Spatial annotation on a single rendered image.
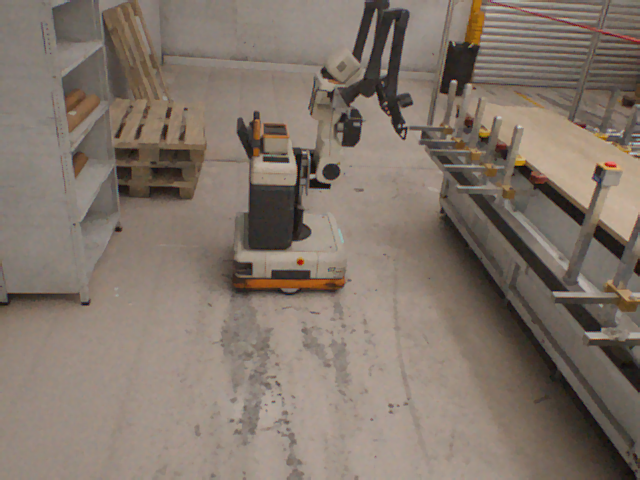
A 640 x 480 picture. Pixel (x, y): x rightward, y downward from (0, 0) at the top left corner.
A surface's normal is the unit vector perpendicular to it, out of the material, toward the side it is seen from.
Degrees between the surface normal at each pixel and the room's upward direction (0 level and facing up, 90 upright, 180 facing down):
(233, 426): 0
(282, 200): 90
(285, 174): 90
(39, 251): 90
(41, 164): 90
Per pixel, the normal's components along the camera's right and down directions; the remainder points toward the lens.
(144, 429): 0.08, -0.89
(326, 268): 0.11, 0.46
